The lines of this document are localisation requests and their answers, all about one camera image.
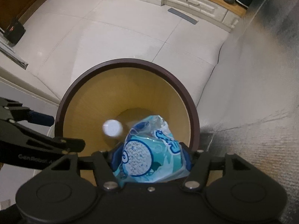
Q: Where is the metal door track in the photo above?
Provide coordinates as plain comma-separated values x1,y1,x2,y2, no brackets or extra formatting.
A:
0,29,29,69

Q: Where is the white drawer cabinet wooden top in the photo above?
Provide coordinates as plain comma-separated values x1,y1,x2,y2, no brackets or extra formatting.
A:
162,0,248,29

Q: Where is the grey floor strip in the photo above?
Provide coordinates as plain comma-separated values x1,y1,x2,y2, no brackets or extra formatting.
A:
168,8,199,25

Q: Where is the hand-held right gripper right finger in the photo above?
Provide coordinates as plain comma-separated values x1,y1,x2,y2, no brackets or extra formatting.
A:
181,145,250,190

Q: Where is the tan bin with brown rim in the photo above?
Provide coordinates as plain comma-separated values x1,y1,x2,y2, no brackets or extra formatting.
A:
54,59,201,168

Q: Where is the black box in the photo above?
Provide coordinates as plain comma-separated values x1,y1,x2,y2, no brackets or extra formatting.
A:
3,18,26,45

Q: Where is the foil wrapped white table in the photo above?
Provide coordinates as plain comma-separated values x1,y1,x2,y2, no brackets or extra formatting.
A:
196,0,299,224

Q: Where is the white bottle cap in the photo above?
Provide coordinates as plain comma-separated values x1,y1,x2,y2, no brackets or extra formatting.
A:
102,119,123,136

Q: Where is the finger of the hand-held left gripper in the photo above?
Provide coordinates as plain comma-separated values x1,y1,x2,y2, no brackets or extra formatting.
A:
0,121,85,155
0,97,55,127

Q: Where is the teal plastic snack packet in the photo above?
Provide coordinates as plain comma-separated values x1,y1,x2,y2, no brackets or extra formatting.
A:
112,115,191,183

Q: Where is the brown wooden door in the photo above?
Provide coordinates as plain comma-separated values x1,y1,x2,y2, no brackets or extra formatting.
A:
0,0,47,26

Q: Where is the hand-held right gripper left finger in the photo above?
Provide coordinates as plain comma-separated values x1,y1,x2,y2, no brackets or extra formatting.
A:
50,146,124,190

